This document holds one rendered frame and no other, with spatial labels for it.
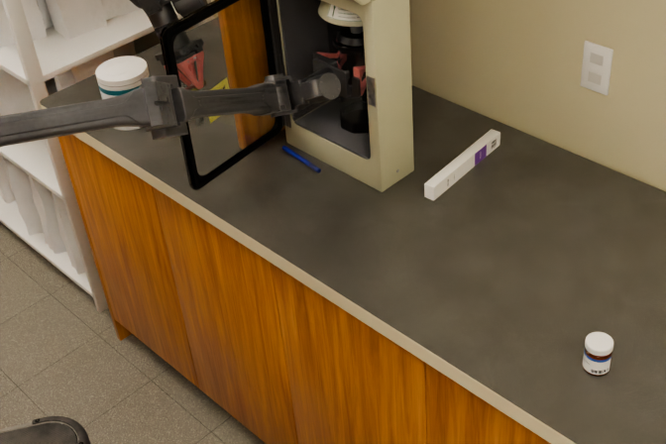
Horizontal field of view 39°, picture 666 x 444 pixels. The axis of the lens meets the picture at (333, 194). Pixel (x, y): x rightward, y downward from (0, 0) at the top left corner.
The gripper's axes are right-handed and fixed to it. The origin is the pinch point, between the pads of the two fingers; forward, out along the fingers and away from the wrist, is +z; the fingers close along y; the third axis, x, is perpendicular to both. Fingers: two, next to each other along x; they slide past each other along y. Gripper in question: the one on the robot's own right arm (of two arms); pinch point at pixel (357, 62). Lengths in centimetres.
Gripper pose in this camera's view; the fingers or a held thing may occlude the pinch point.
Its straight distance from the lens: 216.6
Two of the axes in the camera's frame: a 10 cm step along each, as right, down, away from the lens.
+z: 7.0, -4.6, 5.5
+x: 0.7, 8.1, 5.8
